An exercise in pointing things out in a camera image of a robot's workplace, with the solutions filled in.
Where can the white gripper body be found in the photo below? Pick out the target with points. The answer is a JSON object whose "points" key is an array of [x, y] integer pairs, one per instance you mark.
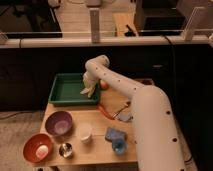
{"points": [[89, 80]]}

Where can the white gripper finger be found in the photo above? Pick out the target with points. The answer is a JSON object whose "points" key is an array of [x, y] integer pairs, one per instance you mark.
{"points": [[85, 91], [91, 92]]}

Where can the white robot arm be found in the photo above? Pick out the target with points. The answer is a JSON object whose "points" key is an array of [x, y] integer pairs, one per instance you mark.
{"points": [[157, 143]]}

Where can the white paper cup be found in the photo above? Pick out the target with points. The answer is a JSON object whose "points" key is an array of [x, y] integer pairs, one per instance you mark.
{"points": [[85, 132]]}

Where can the blue plastic cup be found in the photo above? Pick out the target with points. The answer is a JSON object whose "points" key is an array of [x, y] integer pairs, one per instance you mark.
{"points": [[119, 146]]}

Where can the small steel cup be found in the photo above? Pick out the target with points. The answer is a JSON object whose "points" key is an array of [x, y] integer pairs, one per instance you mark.
{"points": [[66, 150]]}

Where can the red apple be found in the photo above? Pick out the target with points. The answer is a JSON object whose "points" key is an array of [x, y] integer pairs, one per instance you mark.
{"points": [[103, 85]]}

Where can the green plastic tray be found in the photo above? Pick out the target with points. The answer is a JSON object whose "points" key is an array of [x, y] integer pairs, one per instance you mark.
{"points": [[66, 91]]}

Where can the purple bowl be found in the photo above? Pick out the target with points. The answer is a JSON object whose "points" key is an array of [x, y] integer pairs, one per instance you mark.
{"points": [[59, 123]]}

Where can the blue sponge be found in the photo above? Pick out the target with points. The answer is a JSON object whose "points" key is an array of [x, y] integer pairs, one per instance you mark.
{"points": [[112, 134]]}

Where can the white egg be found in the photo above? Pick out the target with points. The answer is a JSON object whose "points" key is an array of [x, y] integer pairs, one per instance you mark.
{"points": [[42, 151]]}

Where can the orange bowl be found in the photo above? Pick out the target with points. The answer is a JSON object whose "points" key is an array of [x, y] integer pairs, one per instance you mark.
{"points": [[30, 147]]}

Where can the white vertical post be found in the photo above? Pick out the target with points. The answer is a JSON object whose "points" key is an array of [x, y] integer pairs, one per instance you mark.
{"points": [[95, 26]]}

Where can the white angled post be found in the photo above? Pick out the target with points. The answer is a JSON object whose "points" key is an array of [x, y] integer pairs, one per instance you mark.
{"points": [[192, 23]]}

